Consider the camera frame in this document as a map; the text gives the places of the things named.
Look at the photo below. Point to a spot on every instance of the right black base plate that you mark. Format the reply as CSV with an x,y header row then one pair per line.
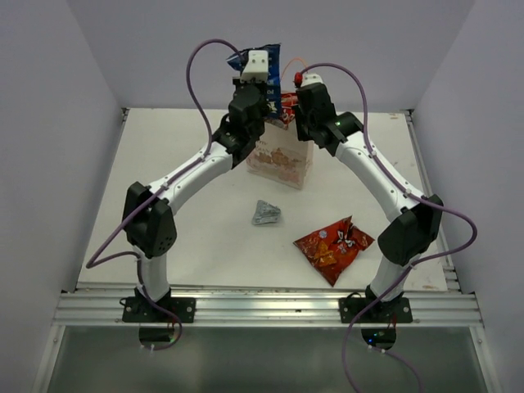
x,y
395,311

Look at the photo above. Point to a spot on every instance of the white paper bag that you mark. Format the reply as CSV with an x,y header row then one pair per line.
x,y
280,156

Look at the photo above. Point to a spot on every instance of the white pita chips bag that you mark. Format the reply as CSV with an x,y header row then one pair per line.
x,y
288,101

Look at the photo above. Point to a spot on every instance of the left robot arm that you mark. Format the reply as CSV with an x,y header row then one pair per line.
x,y
149,210

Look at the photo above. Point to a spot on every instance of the blue Kettle chip bag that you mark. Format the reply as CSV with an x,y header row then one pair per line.
x,y
273,83

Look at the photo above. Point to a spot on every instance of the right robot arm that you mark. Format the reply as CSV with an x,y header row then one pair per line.
x,y
413,220

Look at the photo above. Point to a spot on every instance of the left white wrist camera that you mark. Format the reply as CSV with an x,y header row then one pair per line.
x,y
256,68

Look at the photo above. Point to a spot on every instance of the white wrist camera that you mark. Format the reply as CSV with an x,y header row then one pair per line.
x,y
256,68
302,80

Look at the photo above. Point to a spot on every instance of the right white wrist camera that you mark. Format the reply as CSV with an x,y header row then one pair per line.
x,y
302,80

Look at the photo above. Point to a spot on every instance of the aluminium mounting rail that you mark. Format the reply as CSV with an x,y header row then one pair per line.
x,y
257,307

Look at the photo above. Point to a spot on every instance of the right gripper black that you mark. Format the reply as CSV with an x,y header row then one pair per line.
x,y
301,134

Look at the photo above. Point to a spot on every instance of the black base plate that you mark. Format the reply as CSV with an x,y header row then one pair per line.
x,y
138,310
395,311

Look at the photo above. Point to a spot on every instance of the silver foil snack packet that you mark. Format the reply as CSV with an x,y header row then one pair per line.
x,y
265,213

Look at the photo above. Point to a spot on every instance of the red Doritos chip bag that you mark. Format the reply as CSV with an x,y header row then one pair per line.
x,y
332,249

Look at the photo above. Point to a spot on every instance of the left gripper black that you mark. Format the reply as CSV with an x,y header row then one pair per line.
x,y
261,86

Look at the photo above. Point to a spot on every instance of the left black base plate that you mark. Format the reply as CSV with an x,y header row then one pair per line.
x,y
138,310

